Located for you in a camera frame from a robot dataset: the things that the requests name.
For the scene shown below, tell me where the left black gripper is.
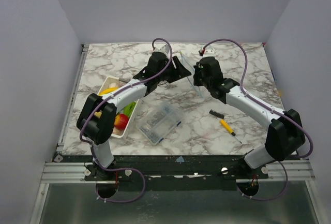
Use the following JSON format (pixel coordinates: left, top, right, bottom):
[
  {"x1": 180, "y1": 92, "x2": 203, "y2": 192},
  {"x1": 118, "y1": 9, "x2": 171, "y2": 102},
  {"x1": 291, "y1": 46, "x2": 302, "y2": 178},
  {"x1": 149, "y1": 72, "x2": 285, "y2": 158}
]
[{"x1": 156, "y1": 56, "x2": 191, "y2": 84}]

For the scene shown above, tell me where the clear zip top bag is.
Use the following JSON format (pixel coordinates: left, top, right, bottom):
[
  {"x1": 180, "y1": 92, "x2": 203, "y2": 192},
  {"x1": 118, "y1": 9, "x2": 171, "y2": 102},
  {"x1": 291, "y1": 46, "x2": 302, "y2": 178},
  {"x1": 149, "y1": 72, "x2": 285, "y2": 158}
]
[{"x1": 179, "y1": 51, "x2": 204, "y2": 99}]

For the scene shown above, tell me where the green leafy vegetable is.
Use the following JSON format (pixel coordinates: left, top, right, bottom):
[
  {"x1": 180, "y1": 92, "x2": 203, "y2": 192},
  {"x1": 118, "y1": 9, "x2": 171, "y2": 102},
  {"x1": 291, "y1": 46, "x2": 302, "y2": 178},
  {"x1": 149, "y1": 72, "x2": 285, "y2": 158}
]
[{"x1": 123, "y1": 101, "x2": 137, "y2": 118}]

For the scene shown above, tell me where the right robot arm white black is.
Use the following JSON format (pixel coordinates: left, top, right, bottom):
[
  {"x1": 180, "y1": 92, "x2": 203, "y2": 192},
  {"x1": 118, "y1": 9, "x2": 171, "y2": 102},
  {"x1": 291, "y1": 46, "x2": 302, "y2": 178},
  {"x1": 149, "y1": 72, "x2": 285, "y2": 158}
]
[{"x1": 193, "y1": 56, "x2": 306, "y2": 178}]

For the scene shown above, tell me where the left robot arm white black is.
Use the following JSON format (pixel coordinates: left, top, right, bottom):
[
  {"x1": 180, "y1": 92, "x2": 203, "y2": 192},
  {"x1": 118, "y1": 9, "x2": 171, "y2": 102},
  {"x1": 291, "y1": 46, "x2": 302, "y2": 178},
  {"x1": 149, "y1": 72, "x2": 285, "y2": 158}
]
[{"x1": 77, "y1": 51, "x2": 191, "y2": 180}]

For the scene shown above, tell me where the black bit holder strip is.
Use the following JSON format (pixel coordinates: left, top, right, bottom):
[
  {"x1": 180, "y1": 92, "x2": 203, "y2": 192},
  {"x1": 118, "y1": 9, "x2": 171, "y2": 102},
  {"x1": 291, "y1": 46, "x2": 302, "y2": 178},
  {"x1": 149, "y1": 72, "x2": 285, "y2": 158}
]
[{"x1": 209, "y1": 110, "x2": 224, "y2": 119}]

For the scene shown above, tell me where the clear plastic screw box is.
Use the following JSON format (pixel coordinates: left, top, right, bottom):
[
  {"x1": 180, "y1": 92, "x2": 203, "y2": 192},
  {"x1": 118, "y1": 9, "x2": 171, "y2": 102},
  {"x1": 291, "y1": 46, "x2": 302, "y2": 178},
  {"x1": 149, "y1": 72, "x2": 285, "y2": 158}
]
[{"x1": 137, "y1": 102, "x2": 183, "y2": 145}]

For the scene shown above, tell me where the white perforated plastic basket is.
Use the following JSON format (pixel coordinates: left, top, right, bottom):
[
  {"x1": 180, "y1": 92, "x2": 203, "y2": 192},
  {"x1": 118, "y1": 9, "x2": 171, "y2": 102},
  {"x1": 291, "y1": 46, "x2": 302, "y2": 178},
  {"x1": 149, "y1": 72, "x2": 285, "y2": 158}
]
[{"x1": 97, "y1": 76, "x2": 140, "y2": 140}]

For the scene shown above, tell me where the yellow banana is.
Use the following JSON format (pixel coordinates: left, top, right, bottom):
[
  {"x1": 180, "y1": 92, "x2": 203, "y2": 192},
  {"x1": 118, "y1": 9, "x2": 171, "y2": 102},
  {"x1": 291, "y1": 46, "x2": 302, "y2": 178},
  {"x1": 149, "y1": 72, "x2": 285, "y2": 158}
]
[{"x1": 98, "y1": 87, "x2": 118, "y2": 96}]

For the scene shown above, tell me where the red yellow apple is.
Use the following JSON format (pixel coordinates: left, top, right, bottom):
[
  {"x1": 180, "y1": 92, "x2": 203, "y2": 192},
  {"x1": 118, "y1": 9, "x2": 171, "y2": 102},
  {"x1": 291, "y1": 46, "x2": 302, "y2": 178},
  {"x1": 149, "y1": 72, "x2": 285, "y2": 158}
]
[{"x1": 114, "y1": 114, "x2": 129, "y2": 130}]

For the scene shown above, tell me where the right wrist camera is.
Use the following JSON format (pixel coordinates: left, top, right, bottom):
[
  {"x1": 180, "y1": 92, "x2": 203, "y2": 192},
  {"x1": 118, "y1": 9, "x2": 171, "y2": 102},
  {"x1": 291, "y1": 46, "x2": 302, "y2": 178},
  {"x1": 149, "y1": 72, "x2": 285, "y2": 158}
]
[{"x1": 199, "y1": 48, "x2": 215, "y2": 57}]

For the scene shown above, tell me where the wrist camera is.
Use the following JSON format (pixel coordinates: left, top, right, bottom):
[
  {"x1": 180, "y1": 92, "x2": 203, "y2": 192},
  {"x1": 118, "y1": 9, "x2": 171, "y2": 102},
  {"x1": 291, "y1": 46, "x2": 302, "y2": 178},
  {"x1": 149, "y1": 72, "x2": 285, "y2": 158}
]
[
  {"x1": 199, "y1": 48, "x2": 215, "y2": 57},
  {"x1": 156, "y1": 44, "x2": 170, "y2": 55}
]

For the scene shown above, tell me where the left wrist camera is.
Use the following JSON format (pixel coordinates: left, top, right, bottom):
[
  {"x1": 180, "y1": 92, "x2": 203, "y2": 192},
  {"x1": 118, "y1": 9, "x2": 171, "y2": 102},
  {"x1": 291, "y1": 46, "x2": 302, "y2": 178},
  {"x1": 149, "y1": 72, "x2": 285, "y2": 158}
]
[{"x1": 156, "y1": 44, "x2": 170, "y2": 55}]

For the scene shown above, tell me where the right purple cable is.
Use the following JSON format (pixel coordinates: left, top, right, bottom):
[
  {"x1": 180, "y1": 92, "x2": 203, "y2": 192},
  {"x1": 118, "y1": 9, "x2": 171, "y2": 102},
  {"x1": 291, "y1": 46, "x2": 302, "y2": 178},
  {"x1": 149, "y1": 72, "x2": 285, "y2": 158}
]
[{"x1": 199, "y1": 38, "x2": 315, "y2": 201}]

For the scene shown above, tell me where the purple cable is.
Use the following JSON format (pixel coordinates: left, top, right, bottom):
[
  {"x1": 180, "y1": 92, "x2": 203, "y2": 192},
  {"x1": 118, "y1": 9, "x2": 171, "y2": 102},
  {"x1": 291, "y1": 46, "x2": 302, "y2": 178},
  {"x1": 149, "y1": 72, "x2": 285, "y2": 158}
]
[
  {"x1": 199, "y1": 38, "x2": 315, "y2": 201},
  {"x1": 79, "y1": 37, "x2": 173, "y2": 203}
]

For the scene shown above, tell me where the yellow handled screwdriver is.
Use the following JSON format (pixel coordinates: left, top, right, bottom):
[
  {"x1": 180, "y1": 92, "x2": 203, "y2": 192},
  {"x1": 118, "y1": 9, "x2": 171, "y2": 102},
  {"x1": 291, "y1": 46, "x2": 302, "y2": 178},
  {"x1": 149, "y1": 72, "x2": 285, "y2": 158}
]
[{"x1": 220, "y1": 119, "x2": 242, "y2": 144}]

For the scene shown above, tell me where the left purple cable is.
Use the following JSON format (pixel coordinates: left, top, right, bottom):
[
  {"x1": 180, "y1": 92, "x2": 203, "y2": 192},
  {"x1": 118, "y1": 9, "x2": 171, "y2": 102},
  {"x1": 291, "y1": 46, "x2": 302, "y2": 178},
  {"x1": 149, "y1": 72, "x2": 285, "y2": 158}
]
[{"x1": 79, "y1": 37, "x2": 173, "y2": 203}]

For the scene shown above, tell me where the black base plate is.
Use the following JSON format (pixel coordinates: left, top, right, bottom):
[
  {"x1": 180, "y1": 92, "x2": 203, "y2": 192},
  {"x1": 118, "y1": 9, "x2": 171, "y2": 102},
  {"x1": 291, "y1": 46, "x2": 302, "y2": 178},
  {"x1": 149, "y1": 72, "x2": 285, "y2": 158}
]
[{"x1": 53, "y1": 154, "x2": 305, "y2": 191}]

